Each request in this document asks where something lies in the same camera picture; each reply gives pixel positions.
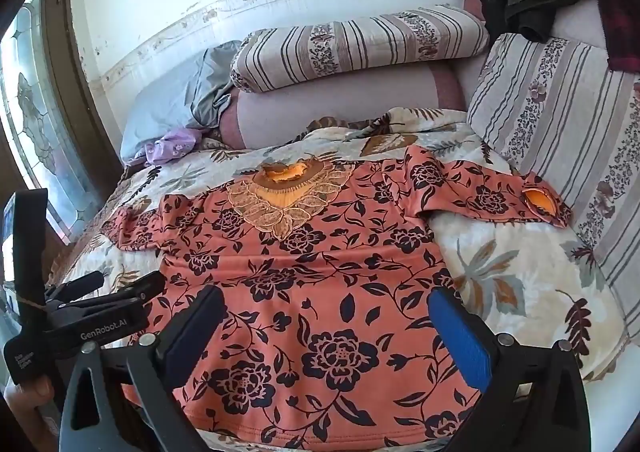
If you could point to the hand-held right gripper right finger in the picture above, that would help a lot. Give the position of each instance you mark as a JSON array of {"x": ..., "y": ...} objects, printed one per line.
[{"x": 460, "y": 332}]

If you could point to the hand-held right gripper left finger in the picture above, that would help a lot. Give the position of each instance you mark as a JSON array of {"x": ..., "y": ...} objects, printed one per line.
[{"x": 192, "y": 338}]

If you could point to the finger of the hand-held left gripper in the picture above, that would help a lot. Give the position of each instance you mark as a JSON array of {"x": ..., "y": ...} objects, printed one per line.
[
  {"x": 142, "y": 286},
  {"x": 75, "y": 284}
]

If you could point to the orange black floral shirt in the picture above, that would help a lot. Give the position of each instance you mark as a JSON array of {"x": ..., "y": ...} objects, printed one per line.
[{"x": 325, "y": 292}]

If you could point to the person's left hand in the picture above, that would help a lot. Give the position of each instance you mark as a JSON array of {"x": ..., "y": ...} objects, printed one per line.
[{"x": 37, "y": 391}]

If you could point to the cream leaf print blanket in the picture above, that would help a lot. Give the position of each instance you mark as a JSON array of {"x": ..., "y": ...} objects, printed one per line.
[{"x": 525, "y": 282}]

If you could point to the purple flowered cloth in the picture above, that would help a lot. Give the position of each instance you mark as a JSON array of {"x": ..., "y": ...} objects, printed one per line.
[{"x": 172, "y": 145}]

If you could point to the stained glass window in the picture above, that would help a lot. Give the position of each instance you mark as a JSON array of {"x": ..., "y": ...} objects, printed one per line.
[{"x": 30, "y": 97}]

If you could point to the grey pillow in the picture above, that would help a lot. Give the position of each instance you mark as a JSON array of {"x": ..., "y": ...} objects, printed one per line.
[{"x": 170, "y": 97}]

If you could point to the striped floral flat cushion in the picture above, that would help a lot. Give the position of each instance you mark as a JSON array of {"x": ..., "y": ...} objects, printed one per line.
[{"x": 560, "y": 97}]

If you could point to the pink mauve pillow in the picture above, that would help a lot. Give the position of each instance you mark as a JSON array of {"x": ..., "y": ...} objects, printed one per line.
[{"x": 325, "y": 107}]

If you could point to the striped floral bolster pillow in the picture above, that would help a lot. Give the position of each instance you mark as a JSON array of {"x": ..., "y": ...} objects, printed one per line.
[{"x": 360, "y": 47}]

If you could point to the red plaid cloth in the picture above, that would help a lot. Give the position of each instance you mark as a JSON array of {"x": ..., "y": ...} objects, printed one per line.
[{"x": 622, "y": 22}]

